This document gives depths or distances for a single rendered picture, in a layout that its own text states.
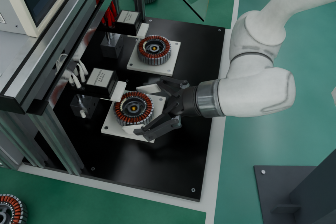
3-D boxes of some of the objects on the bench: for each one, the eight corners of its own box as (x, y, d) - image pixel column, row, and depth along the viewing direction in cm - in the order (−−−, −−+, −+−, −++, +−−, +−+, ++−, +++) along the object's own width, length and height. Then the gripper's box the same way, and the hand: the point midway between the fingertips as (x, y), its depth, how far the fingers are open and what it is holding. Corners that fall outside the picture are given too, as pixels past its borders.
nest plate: (166, 99, 88) (166, 97, 87) (154, 143, 79) (153, 141, 78) (118, 91, 89) (117, 88, 88) (101, 133, 81) (100, 130, 80)
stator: (158, 101, 86) (158, 93, 83) (148, 133, 79) (148, 126, 76) (122, 94, 87) (120, 87, 84) (109, 126, 81) (107, 119, 78)
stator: (172, 43, 100) (172, 34, 97) (170, 67, 94) (170, 59, 91) (139, 42, 101) (139, 33, 98) (136, 65, 94) (135, 57, 91)
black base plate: (224, 32, 109) (225, 27, 107) (199, 202, 72) (200, 200, 70) (105, 15, 115) (104, 10, 113) (24, 165, 78) (21, 161, 76)
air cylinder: (124, 44, 102) (122, 31, 97) (117, 59, 98) (115, 47, 93) (110, 41, 103) (107, 29, 98) (103, 56, 98) (100, 44, 94)
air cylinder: (100, 98, 88) (96, 87, 83) (91, 119, 84) (87, 108, 79) (84, 95, 89) (80, 84, 84) (74, 116, 84) (69, 105, 80)
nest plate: (180, 44, 102) (181, 42, 101) (172, 76, 93) (172, 74, 92) (139, 38, 104) (139, 36, 103) (127, 69, 95) (126, 66, 94)
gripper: (200, 153, 67) (126, 156, 77) (213, 73, 81) (150, 84, 92) (187, 136, 62) (110, 141, 72) (203, 54, 76) (137, 68, 87)
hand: (135, 109), depth 82 cm, fingers open, 13 cm apart
